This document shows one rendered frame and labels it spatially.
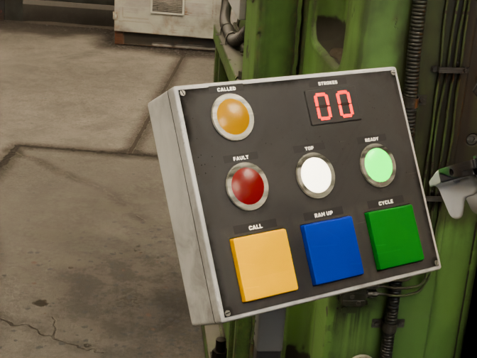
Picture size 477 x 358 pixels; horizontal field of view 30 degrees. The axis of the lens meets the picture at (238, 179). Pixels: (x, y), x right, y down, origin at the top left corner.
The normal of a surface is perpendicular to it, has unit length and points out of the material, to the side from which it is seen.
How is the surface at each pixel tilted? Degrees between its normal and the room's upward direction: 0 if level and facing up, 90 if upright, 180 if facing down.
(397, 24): 90
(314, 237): 60
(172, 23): 90
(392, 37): 90
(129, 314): 0
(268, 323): 90
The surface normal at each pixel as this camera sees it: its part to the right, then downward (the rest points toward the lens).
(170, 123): -0.86, 0.13
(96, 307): 0.06, -0.94
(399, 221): 0.48, -0.18
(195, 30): -0.09, 0.35
